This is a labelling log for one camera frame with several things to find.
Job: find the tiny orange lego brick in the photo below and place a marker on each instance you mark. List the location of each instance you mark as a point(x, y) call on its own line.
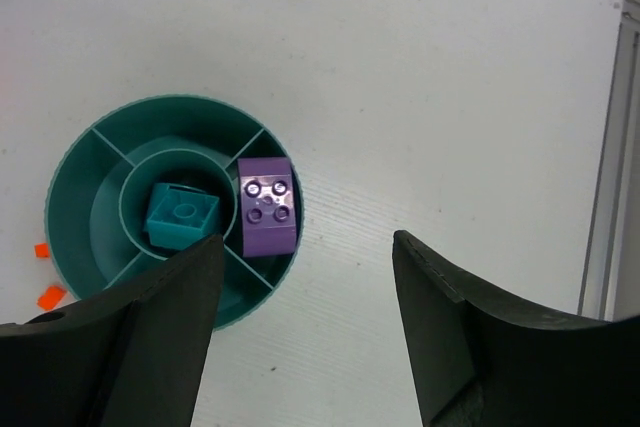
point(51, 297)

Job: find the teal square lego brick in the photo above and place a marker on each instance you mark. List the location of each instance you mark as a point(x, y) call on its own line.
point(178, 216)

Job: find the teal round divided container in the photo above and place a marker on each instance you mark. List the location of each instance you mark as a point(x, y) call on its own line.
point(97, 200)

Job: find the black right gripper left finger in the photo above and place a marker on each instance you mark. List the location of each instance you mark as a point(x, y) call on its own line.
point(132, 355)

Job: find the orange clip lego piece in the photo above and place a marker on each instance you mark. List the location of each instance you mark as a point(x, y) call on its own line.
point(41, 251)

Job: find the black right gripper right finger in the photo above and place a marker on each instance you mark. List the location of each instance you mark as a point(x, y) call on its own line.
point(482, 356)

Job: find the purple curved lego brick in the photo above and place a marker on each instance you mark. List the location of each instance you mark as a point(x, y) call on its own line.
point(268, 209)

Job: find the aluminium rail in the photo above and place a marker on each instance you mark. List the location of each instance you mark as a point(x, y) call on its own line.
point(610, 282)

